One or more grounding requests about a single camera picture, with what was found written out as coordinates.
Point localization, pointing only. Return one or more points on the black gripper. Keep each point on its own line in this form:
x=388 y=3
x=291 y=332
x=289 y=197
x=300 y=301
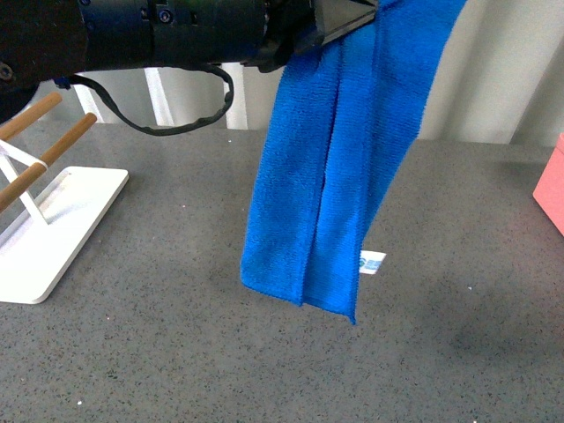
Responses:
x=44 y=40

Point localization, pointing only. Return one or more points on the black gripper finger holding cloth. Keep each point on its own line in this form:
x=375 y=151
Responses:
x=336 y=18

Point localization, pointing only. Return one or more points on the blue microfiber cloth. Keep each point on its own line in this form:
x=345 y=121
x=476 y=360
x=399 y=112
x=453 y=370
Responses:
x=344 y=117

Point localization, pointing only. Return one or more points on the white pleated curtain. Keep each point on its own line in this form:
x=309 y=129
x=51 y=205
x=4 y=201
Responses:
x=500 y=80

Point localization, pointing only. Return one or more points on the white towel rack with wooden bars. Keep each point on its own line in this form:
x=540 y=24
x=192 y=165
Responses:
x=39 y=245

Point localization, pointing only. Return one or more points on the pink box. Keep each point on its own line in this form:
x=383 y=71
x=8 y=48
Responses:
x=549 y=192

